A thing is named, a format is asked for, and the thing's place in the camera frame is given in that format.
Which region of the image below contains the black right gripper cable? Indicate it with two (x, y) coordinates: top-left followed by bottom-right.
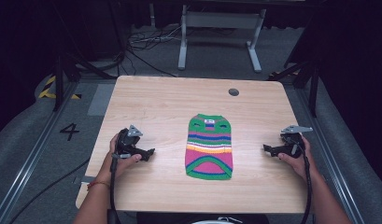
(288, 136), (314, 224)

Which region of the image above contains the bundle of floor cables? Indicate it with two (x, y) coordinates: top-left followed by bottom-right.
(117, 24), (183, 78)

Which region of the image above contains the striped knitted pet sweater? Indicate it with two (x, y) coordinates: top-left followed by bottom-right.
(184, 113), (234, 181)

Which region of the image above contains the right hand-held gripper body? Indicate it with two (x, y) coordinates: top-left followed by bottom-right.
(271, 124), (314, 158)

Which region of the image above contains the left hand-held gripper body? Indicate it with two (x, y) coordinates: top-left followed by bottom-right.
(116, 124), (149, 159)

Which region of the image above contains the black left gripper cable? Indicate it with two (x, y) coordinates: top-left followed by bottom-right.
(108, 152), (132, 224)

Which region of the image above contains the black metal stand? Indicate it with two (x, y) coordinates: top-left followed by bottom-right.
(52, 52), (118, 112)
(267, 59), (320, 119)

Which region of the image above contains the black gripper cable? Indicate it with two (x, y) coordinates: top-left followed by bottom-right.
(108, 152), (132, 224)
(288, 136), (314, 224)

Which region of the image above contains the grey metal desk frame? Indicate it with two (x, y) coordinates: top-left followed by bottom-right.
(177, 4), (267, 74)

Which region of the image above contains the black floor cable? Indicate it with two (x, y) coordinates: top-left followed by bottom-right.
(7, 158), (92, 224)

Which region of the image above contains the grey metal floor rail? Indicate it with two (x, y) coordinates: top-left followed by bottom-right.
(295, 88), (367, 224)
(0, 81), (80, 224)

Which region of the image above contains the person's right hand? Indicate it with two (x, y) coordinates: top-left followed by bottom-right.
(277, 135), (319, 182)

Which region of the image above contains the red string bracelet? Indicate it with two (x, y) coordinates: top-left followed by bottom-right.
(87, 180), (111, 190)

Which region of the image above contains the yellow black hazard tape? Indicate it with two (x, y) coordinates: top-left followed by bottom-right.
(37, 75), (82, 101)

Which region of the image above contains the person's left hand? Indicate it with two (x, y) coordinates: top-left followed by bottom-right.
(96, 133), (143, 185)

